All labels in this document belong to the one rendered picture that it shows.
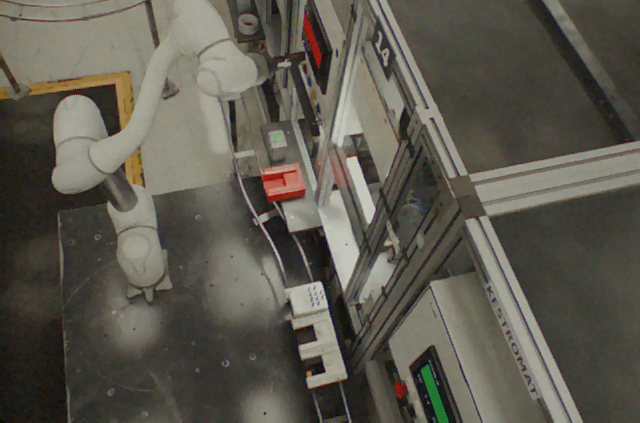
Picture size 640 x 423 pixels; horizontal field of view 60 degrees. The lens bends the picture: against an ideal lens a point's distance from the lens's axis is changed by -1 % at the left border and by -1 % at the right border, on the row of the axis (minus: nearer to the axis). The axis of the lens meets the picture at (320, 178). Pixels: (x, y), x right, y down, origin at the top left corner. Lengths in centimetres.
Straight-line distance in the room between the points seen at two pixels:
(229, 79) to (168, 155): 212
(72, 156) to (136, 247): 57
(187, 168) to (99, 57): 109
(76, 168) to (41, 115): 216
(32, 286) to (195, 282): 116
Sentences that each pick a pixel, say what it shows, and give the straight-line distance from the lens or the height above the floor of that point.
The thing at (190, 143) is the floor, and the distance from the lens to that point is 354.
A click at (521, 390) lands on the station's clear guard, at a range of 109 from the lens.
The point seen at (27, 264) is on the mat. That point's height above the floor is 1.
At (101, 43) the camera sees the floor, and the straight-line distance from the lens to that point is 418.
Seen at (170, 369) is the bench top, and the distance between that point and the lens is 230.
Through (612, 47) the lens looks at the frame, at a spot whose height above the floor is 201.
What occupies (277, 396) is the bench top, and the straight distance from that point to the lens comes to 225.
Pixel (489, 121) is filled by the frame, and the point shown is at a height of 201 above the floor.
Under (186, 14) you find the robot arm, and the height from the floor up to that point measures 189.
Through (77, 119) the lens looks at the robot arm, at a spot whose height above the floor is 152.
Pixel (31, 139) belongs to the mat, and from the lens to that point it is 377.
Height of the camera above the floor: 290
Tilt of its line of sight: 59 degrees down
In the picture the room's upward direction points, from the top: 10 degrees clockwise
